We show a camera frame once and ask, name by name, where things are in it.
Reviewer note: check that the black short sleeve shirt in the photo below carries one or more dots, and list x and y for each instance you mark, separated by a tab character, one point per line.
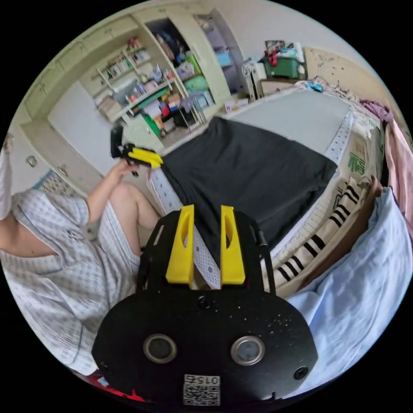
245	174

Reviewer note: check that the bed with dotted sheet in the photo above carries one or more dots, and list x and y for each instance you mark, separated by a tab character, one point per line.
290	119

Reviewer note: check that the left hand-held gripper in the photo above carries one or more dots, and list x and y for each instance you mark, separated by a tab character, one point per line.
126	152

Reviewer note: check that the green storage box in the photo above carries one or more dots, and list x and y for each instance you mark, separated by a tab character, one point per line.
284	66

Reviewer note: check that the person's left forearm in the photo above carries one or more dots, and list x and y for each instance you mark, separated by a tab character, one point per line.
103	193

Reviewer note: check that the cream cupboard with shelves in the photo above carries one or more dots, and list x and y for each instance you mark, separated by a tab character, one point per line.
129	77

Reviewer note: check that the person's body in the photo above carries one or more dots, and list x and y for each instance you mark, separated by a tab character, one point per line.
55	274

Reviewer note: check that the person's left hand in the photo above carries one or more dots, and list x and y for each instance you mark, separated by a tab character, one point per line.
122	170

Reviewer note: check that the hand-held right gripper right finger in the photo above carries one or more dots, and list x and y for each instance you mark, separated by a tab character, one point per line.
233	261

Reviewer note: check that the folding chair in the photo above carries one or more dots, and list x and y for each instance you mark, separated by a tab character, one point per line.
193	111

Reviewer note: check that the pile of clothes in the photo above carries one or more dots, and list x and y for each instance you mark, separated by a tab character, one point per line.
355	290

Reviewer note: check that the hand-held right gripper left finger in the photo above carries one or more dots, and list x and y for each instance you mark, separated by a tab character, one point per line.
180	255

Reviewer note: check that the white appliance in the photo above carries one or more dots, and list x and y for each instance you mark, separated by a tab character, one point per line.
255	80

